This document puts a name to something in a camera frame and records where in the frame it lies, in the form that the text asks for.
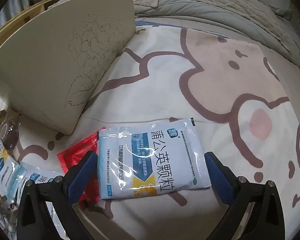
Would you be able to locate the white shoe box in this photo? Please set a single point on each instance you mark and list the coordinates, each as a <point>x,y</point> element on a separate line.
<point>52,67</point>

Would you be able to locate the wooden shelf unit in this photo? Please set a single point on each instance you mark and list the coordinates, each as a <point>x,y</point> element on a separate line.
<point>22,12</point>

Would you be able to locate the dark brown packet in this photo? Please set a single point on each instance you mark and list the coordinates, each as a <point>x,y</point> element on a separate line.
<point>10,135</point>

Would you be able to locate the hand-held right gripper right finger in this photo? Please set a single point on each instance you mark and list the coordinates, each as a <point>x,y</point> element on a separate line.
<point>218,177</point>

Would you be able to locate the red packet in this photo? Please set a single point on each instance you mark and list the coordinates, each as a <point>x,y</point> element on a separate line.
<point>76,155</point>

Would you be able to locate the cartoon printed blanket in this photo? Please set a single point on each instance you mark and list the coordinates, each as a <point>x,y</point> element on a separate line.
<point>190,92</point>

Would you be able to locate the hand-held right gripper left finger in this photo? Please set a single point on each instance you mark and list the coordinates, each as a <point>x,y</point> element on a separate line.
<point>82,175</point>

